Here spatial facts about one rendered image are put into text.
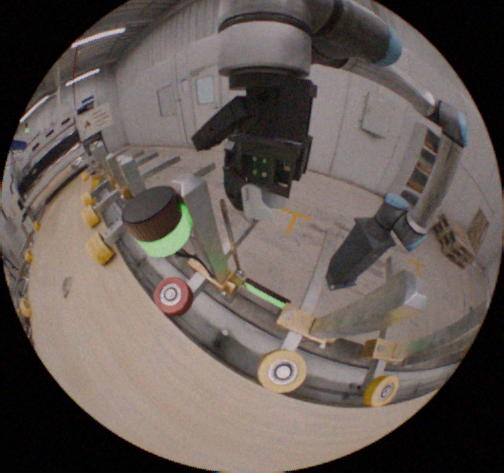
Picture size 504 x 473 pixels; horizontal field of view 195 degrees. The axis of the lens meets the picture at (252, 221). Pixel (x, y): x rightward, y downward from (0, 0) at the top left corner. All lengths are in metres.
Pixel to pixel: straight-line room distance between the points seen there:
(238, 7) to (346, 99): 2.74
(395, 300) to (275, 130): 0.19
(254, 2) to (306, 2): 0.05
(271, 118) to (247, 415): 0.41
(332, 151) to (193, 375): 2.91
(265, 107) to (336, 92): 2.64
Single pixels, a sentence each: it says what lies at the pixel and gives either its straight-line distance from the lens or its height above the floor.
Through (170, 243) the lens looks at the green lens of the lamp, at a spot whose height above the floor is 1.08.
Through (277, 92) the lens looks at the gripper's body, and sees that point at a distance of 0.15.
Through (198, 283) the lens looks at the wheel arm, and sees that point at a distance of 0.36.
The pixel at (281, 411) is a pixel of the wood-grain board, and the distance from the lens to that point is 0.32.
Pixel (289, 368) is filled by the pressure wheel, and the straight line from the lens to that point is 0.29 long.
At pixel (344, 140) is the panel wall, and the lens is 2.81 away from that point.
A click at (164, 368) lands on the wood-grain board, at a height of 0.90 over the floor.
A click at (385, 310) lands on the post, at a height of 1.07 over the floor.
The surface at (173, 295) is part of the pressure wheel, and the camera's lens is 0.32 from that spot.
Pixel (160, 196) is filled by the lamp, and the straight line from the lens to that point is 0.15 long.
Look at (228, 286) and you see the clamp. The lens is 0.34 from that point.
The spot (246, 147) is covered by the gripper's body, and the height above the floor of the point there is 1.14.
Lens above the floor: 1.18
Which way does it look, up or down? 46 degrees down
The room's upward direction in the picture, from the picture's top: straight up
